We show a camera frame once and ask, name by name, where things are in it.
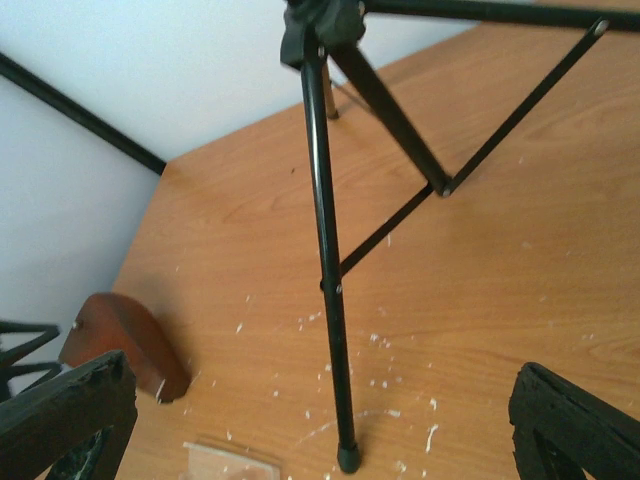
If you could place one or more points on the black frame post left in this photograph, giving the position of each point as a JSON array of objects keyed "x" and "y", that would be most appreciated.
[{"x": 43, "y": 91}]

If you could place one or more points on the clear plastic metronome cover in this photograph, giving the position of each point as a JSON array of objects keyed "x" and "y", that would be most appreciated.
[{"x": 209, "y": 462}]

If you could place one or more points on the black music stand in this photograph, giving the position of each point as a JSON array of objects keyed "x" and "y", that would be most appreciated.
[{"x": 319, "y": 31}]

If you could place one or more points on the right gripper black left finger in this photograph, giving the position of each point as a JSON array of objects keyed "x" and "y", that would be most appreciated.
[{"x": 74, "y": 426}]

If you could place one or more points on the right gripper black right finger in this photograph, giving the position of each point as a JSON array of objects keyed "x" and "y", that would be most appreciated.
[{"x": 563, "y": 432}]

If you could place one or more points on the brown wooden metronome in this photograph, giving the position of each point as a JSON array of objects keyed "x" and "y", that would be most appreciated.
[{"x": 110, "y": 321}]

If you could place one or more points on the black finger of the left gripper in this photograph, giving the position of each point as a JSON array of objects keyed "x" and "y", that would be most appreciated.
[{"x": 10, "y": 368}]

